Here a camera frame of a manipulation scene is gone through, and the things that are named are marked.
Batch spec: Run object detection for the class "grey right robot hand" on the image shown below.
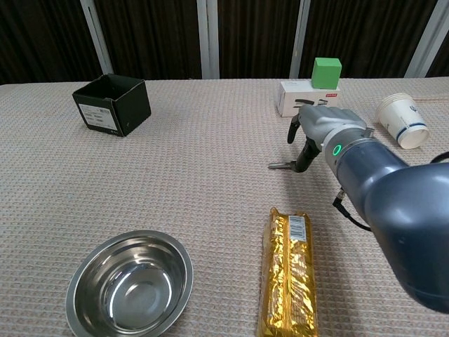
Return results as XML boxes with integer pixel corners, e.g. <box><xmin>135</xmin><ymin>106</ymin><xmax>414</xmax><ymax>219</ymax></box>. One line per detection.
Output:
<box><xmin>286</xmin><ymin>104</ymin><xmax>368</xmax><ymax>173</ymax></box>

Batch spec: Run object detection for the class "white stapler box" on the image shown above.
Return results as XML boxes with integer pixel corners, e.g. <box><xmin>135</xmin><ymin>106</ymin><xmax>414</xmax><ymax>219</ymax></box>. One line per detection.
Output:
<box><xmin>279</xmin><ymin>79</ymin><xmax>342</xmax><ymax>118</ymax></box>

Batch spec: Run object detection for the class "metal screw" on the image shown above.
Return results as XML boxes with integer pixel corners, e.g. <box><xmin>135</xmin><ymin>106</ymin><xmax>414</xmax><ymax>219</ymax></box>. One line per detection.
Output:
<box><xmin>268</xmin><ymin>160</ymin><xmax>297</xmax><ymax>171</ymax></box>

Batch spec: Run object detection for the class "beige woven tablecloth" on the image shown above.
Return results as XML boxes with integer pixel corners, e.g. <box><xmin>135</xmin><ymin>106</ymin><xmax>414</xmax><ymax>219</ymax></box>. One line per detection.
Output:
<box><xmin>0</xmin><ymin>77</ymin><xmax>449</xmax><ymax>337</ymax></box>

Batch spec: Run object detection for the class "white metal frame post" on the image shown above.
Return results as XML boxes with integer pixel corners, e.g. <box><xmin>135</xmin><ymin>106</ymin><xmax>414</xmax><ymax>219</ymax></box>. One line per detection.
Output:
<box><xmin>79</xmin><ymin>0</ymin><xmax>114</xmax><ymax>75</ymax></box>
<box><xmin>196</xmin><ymin>0</ymin><xmax>220</xmax><ymax>79</ymax></box>
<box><xmin>404</xmin><ymin>0</ymin><xmax>449</xmax><ymax>79</ymax></box>
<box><xmin>289</xmin><ymin>0</ymin><xmax>311</xmax><ymax>79</ymax></box>

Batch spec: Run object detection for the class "green cube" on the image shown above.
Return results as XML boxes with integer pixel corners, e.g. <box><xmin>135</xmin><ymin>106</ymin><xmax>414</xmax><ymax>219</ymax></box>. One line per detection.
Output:
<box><xmin>311</xmin><ymin>57</ymin><xmax>343</xmax><ymax>91</ymax></box>

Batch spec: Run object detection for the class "black curtain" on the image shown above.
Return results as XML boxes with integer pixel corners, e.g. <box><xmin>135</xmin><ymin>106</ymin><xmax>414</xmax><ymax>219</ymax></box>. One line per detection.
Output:
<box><xmin>0</xmin><ymin>0</ymin><xmax>449</xmax><ymax>85</ymax></box>

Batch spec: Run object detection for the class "white paper cup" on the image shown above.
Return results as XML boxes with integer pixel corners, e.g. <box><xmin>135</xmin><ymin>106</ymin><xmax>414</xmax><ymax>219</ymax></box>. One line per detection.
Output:
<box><xmin>374</xmin><ymin>92</ymin><xmax>402</xmax><ymax>119</ymax></box>
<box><xmin>380</xmin><ymin>94</ymin><xmax>408</xmax><ymax>123</ymax></box>
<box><xmin>382</xmin><ymin>95</ymin><xmax>430</xmax><ymax>151</ymax></box>
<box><xmin>377</xmin><ymin>93</ymin><xmax>405</xmax><ymax>121</ymax></box>

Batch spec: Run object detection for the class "gold foil snack packet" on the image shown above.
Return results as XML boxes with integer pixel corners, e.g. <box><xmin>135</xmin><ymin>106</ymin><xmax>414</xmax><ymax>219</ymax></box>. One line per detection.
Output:
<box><xmin>257</xmin><ymin>206</ymin><xmax>320</xmax><ymax>337</ymax></box>

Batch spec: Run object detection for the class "stainless steel bowl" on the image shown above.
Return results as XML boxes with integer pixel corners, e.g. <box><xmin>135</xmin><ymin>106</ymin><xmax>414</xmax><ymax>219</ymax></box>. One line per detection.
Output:
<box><xmin>65</xmin><ymin>230</ymin><xmax>194</xmax><ymax>337</ymax></box>

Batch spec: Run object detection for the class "black open cardboard box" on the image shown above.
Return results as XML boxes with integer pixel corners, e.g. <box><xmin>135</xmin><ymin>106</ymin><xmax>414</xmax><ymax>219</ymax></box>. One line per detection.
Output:
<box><xmin>72</xmin><ymin>72</ymin><xmax>152</xmax><ymax>138</ymax></box>

